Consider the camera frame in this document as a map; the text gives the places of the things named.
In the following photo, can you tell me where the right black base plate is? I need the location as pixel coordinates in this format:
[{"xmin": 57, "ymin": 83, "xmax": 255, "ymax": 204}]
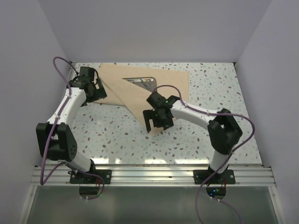
[{"xmin": 193, "ymin": 169, "xmax": 236, "ymax": 185}]

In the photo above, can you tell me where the purple cable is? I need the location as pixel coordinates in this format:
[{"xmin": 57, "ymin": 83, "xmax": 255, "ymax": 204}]
[
  {"xmin": 40, "ymin": 56, "xmax": 105, "ymax": 200},
  {"xmin": 153, "ymin": 85, "xmax": 256, "ymax": 224}
]

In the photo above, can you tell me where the steel instrument tray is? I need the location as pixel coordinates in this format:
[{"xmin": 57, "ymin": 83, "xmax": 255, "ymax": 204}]
[{"xmin": 124, "ymin": 77, "xmax": 157, "ymax": 92}]

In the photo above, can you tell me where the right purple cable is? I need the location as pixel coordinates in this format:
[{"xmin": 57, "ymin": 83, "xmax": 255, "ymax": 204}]
[{"xmin": 153, "ymin": 85, "xmax": 256, "ymax": 224}]

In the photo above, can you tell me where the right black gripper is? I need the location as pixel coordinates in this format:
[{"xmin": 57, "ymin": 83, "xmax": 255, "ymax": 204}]
[{"xmin": 143, "ymin": 108, "xmax": 174, "ymax": 133}]

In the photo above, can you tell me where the aluminium left side rail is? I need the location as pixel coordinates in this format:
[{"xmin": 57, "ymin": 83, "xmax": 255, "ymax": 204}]
[{"xmin": 43, "ymin": 62, "xmax": 77, "ymax": 166}]

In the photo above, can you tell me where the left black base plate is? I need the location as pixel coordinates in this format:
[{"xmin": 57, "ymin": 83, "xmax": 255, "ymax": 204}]
[{"xmin": 68, "ymin": 169, "xmax": 112, "ymax": 184}]

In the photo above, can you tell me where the aluminium rail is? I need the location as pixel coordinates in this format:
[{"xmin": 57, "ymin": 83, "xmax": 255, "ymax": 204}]
[
  {"xmin": 43, "ymin": 62, "xmax": 77, "ymax": 166},
  {"xmin": 29, "ymin": 163, "xmax": 274, "ymax": 187}
]

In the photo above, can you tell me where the aluminium front rail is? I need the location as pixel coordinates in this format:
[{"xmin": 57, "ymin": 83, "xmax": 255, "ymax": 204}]
[{"xmin": 29, "ymin": 163, "xmax": 274, "ymax": 187}]

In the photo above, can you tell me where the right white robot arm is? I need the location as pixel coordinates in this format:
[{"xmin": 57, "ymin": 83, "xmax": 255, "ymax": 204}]
[{"xmin": 142, "ymin": 92, "xmax": 242, "ymax": 183}]

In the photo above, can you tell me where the beige cloth wrap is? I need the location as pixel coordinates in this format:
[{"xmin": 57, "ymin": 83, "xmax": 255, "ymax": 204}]
[{"xmin": 96, "ymin": 63, "xmax": 189, "ymax": 129}]

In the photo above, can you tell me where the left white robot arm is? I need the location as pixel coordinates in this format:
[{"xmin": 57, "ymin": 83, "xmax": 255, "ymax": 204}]
[{"xmin": 36, "ymin": 67, "xmax": 107, "ymax": 185}]

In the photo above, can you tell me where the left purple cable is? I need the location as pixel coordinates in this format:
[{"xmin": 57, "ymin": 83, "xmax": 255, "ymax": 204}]
[{"xmin": 40, "ymin": 56, "xmax": 105, "ymax": 200}]

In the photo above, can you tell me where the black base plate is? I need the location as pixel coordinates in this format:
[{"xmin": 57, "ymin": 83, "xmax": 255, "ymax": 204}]
[
  {"xmin": 193, "ymin": 169, "xmax": 236, "ymax": 185},
  {"xmin": 68, "ymin": 169, "xmax": 112, "ymax": 184}
]

